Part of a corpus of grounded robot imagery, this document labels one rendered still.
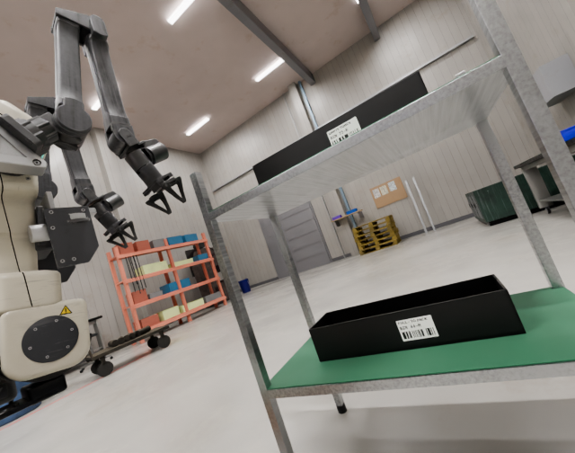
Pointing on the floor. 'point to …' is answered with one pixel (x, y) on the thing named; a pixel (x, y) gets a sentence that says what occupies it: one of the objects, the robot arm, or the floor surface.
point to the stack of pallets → (376, 235)
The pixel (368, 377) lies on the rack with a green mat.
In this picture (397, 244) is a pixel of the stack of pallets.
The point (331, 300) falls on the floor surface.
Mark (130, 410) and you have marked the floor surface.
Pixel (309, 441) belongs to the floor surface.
